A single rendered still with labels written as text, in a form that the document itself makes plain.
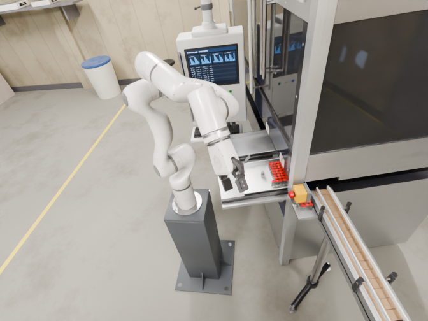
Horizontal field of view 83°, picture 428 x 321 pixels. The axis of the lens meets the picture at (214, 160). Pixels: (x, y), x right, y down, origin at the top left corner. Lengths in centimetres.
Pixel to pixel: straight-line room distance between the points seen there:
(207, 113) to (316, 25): 49
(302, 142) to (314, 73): 34
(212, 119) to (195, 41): 132
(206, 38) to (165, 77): 115
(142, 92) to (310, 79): 67
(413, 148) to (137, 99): 136
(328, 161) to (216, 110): 82
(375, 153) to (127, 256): 212
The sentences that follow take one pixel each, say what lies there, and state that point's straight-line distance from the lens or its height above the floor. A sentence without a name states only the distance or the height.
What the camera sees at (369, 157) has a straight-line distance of 149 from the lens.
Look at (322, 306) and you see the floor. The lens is 221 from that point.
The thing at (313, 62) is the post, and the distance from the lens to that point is 103.
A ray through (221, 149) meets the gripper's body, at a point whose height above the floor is 162.
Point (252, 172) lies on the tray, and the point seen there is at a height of 88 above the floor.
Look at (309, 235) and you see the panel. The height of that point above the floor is 43.
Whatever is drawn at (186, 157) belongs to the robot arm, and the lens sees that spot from 126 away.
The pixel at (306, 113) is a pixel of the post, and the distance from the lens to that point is 113.
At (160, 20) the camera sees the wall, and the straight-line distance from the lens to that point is 497.
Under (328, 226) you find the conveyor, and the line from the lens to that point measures 139.
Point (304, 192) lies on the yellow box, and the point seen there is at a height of 103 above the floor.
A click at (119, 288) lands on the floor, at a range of 245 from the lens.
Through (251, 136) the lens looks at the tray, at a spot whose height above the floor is 88.
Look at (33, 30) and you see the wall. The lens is 627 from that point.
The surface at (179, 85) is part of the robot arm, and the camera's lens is 81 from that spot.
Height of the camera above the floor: 206
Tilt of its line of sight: 42 degrees down
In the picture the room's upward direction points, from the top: 9 degrees counter-clockwise
